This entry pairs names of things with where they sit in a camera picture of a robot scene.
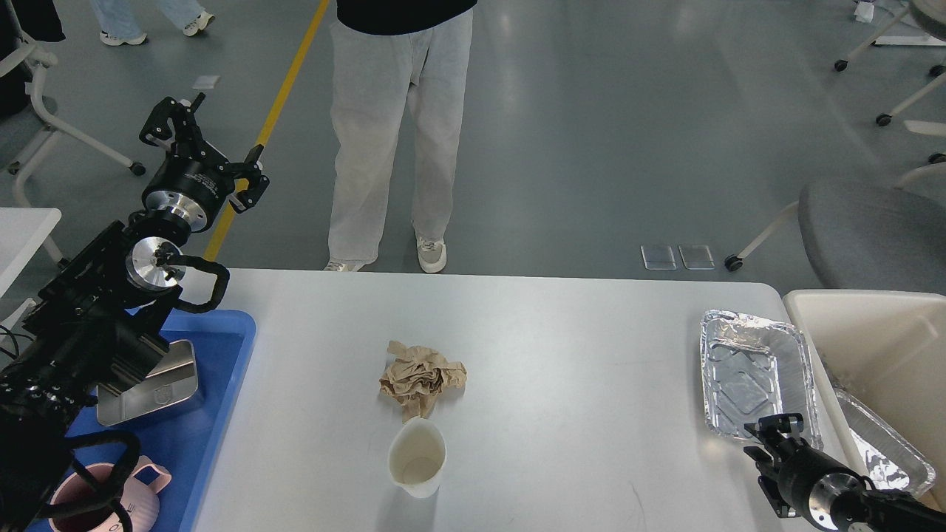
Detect clear floor plate right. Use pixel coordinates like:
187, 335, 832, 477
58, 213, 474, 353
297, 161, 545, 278
677, 245, 715, 270

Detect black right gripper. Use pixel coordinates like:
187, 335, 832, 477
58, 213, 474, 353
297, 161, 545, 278
743, 414, 865, 529

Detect blue plastic tray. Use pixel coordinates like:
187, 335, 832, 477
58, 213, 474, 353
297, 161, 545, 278
30, 309, 256, 532

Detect white chair legs top right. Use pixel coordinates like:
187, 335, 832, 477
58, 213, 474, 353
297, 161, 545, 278
833, 0, 946, 126

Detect pink ribbed HOME mug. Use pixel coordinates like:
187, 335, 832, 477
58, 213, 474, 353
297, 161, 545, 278
48, 455, 172, 531

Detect black cables at left edge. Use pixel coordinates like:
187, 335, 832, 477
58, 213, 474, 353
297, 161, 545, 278
0, 325, 36, 359

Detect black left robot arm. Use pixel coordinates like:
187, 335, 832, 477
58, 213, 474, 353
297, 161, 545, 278
1, 93, 270, 531

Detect person in white trousers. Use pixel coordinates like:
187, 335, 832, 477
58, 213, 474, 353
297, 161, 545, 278
325, 1, 476, 273

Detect stainless steel rectangular box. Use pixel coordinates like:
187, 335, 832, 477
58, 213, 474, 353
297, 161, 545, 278
97, 339, 205, 427

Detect clear floor plate left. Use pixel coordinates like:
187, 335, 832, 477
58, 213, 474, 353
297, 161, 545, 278
641, 245, 677, 270

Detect person in light jeans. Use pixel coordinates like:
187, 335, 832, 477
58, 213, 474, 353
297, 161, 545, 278
89, 0, 217, 47

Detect white chair left background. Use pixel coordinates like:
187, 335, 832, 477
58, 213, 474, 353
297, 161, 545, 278
2, 30, 146, 208

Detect beige plastic bin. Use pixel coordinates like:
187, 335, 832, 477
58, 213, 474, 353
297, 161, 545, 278
783, 290, 945, 508

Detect white side table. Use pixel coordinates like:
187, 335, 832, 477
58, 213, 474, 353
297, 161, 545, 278
1, 208, 62, 329

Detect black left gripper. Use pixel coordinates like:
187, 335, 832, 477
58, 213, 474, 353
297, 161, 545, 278
139, 93, 270, 233

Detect white paper cup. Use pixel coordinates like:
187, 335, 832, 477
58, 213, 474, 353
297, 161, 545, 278
387, 415, 447, 499

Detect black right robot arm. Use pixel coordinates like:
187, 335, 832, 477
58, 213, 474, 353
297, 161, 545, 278
743, 413, 945, 531

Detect aluminium foil tray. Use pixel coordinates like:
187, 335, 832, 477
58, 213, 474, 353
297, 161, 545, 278
699, 310, 824, 450

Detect crumpled brown paper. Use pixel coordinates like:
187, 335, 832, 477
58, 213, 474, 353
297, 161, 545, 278
379, 340, 467, 423

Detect clear floor plate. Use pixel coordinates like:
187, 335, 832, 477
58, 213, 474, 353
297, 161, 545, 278
641, 245, 677, 270
677, 245, 715, 270

